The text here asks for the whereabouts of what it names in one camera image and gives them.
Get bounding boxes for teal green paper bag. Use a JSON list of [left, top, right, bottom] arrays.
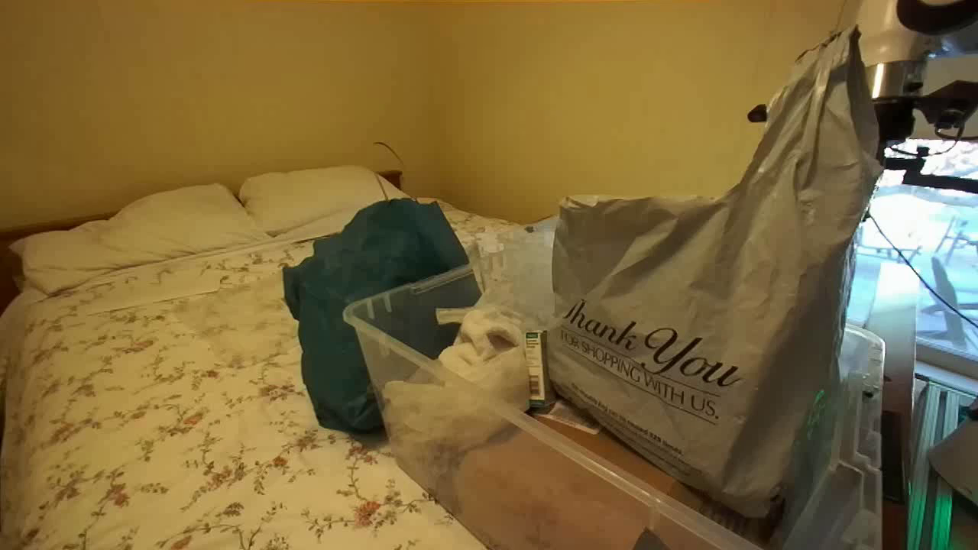
[[282, 199, 467, 434]]

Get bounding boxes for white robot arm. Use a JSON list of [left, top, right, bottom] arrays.
[[856, 0, 978, 144]]

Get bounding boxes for grey thank you plastic bag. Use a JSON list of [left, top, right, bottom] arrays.
[[546, 35, 880, 518]]

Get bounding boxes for clear plastic storage bin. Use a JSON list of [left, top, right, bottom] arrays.
[[343, 268, 772, 550]]

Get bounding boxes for white pillow outer side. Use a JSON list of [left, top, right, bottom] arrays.
[[13, 185, 266, 295]]

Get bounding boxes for floral bed duvet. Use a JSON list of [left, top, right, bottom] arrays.
[[0, 213, 483, 550]]

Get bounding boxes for white pillow near wall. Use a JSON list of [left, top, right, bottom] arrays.
[[239, 165, 403, 236]]

